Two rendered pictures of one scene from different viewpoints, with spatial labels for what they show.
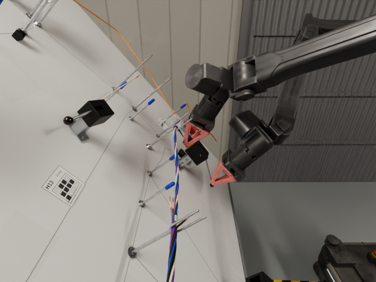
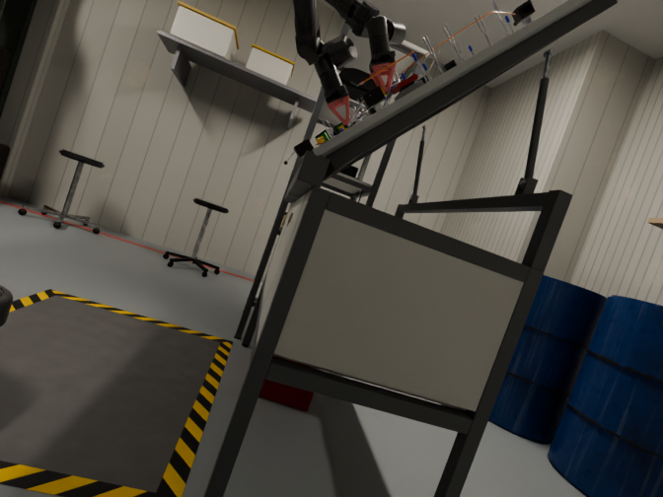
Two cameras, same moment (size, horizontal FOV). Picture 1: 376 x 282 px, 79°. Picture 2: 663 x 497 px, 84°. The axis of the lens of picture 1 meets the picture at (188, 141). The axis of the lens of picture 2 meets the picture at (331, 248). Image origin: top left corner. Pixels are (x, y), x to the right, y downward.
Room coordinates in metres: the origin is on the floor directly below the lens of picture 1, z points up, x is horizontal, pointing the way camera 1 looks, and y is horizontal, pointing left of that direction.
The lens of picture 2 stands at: (1.66, -0.22, 0.71)
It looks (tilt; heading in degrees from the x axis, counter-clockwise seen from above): 2 degrees down; 168
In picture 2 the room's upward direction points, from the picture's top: 20 degrees clockwise
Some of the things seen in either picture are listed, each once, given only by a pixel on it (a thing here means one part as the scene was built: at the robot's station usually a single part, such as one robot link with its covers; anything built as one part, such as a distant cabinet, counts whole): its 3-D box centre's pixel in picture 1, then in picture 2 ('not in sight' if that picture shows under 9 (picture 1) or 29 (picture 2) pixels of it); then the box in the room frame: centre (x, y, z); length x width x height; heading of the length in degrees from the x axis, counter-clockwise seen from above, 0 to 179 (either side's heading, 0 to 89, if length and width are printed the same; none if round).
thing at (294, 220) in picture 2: not in sight; (282, 256); (0.55, -0.12, 0.60); 0.55 x 0.03 x 0.39; 178
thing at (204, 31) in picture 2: not in sight; (205, 40); (-2.14, -1.25, 2.05); 0.53 x 0.43 x 0.30; 90
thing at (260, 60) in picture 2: not in sight; (269, 72); (-2.15, -0.61, 2.02); 0.42 x 0.35 x 0.24; 90
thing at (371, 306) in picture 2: not in sight; (355, 273); (0.28, 0.19, 0.60); 1.17 x 0.58 x 0.40; 178
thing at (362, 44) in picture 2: not in sight; (324, 196); (-0.65, 0.10, 0.93); 0.61 x 0.50 x 1.85; 178
